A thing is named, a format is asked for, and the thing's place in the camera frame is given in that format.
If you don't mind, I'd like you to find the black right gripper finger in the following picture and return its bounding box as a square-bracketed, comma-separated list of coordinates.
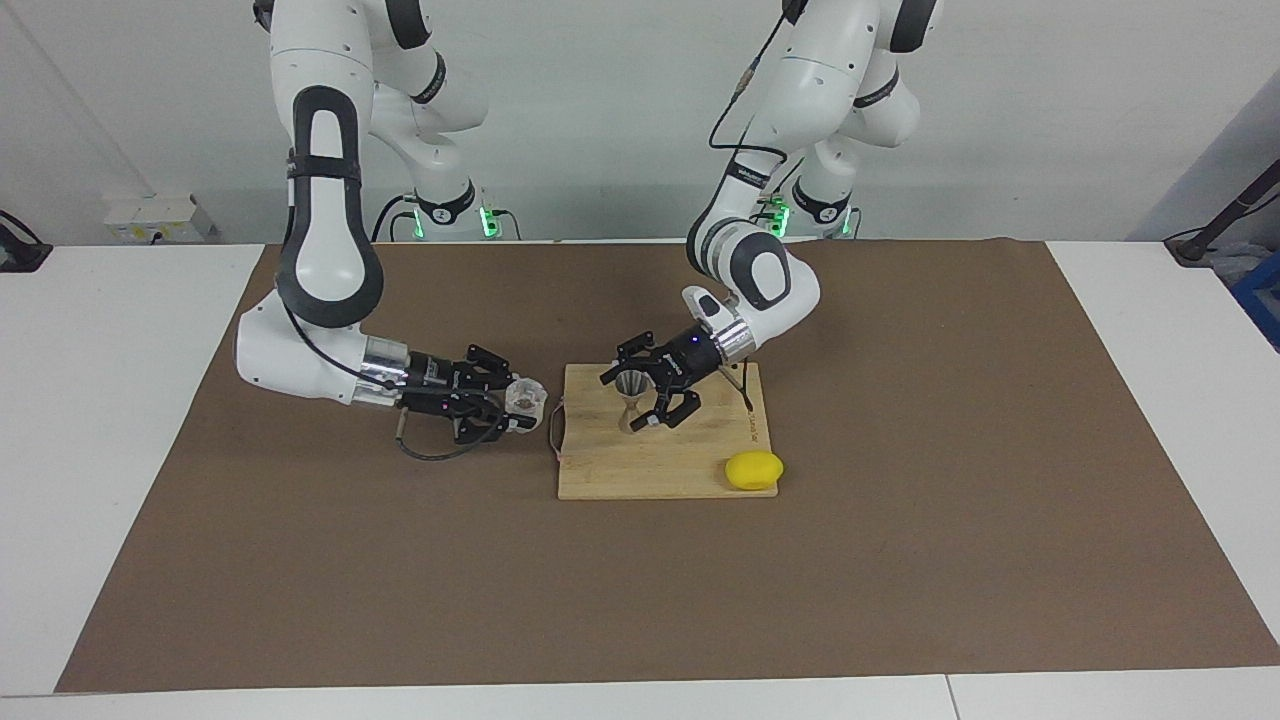
[465, 345, 517, 387]
[452, 398, 541, 445]

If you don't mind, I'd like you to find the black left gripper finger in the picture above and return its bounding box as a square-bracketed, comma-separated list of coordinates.
[631, 384, 704, 433]
[598, 332, 661, 387]

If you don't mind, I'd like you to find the steel double jigger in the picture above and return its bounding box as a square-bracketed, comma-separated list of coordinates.
[613, 370, 651, 436]

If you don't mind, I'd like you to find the clear glass cup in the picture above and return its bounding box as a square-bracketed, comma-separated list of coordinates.
[503, 378, 549, 433]

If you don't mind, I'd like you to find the wooden cutting board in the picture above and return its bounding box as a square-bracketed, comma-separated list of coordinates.
[548, 362, 779, 501]

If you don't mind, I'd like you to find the yellow lemon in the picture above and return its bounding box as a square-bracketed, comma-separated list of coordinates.
[724, 450, 785, 491]

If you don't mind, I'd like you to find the brown table mat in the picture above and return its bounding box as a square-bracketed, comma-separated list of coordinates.
[55, 240, 1280, 693]

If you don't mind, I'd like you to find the black stand leg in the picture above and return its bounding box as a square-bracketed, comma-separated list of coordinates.
[1165, 160, 1280, 266]

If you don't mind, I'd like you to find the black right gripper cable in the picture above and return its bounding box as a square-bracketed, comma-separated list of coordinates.
[283, 295, 503, 462]

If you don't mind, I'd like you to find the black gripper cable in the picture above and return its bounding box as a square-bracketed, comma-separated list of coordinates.
[710, 0, 811, 411]
[283, 295, 503, 462]

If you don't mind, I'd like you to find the black right base cable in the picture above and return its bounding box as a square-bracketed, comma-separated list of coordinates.
[370, 193, 419, 243]

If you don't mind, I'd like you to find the black base cable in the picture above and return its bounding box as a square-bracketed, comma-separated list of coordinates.
[370, 193, 419, 243]
[755, 160, 806, 239]

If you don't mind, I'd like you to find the black left base cable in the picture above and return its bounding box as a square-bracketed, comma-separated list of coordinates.
[755, 160, 806, 239]

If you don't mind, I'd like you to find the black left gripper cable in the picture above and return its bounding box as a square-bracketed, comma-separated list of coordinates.
[710, 0, 811, 411]

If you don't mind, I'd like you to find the white wall power strip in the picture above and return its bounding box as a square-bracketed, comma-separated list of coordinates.
[105, 195, 219, 246]

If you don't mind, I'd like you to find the black clamp mount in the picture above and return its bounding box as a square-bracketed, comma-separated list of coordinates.
[0, 210, 53, 273]

